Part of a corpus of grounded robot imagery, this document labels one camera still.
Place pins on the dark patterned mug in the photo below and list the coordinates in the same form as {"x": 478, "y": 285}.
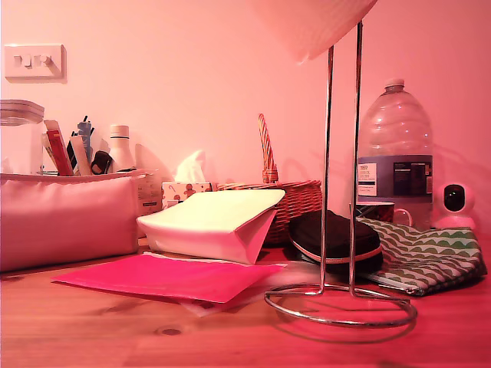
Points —
{"x": 377, "y": 212}

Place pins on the gingerbread print tissue box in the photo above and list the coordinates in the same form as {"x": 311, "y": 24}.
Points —
{"x": 188, "y": 189}

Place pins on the green wave pattern pouch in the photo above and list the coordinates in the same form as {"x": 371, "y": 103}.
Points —
{"x": 429, "y": 257}

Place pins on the white labelled box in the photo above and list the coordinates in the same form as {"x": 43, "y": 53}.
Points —
{"x": 149, "y": 193}

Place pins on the metallic paper towel stand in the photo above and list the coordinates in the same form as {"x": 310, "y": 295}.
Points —
{"x": 327, "y": 153}

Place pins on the pink plastic folder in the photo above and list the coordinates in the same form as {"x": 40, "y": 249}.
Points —
{"x": 172, "y": 278}

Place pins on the black zipped pencil case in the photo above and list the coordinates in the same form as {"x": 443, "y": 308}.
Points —
{"x": 345, "y": 234}

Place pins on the white padded organiser pouch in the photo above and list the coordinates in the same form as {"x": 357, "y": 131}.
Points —
{"x": 65, "y": 218}

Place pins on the red and white carton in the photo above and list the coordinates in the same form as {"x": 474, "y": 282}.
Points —
{"x": 58, "y": 149}

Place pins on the white folded paper bag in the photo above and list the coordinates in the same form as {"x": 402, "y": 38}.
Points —
{"x": 215, "y": 218}

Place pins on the black and white carton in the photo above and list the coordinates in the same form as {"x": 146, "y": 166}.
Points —
{"x": 80, "y": 157}

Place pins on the small white round camera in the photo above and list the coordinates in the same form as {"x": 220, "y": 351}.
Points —
{"x": 454, "y": 218}

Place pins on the white wall light switch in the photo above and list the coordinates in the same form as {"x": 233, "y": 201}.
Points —
{"x": 34, "y": 73}

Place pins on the large clear water bottle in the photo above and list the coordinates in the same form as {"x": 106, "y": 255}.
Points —
{"x": 399, "y": 134}

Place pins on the glass jar with lid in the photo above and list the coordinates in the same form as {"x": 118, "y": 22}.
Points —
{"x": 19, "y": 145}

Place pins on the white bottle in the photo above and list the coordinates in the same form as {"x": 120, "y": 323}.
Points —
{"x": 120, "y": 149}

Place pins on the white paper towel roll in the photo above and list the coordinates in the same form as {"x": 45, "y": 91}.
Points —
{"x": 318, "y": 27}

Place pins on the black round clip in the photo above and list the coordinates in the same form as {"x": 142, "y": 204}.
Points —
{"x": 101, "y": 163}

